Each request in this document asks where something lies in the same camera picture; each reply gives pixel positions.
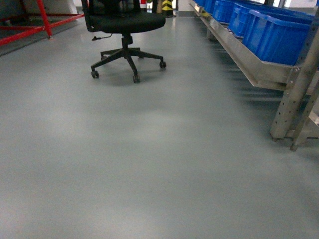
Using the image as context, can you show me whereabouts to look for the blue plastic bin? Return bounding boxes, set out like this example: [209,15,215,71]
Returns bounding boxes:
[243,10,314,65]
[228,2,275,38]

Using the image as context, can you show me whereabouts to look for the black office chair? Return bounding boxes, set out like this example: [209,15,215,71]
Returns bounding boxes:
[81,0,166,83]

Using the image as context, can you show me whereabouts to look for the yellow black striped bollard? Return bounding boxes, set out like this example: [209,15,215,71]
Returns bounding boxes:
[161,0,174,17]

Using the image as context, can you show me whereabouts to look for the red metal table frame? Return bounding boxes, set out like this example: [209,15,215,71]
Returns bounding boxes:
[0,0,83,46]

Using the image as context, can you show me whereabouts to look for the blue plastic bin front right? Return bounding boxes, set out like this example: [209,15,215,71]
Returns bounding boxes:
[243,10,314,65]

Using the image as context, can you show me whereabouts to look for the stainless steel rack frame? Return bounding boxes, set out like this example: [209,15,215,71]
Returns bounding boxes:
[189,0,319,151]

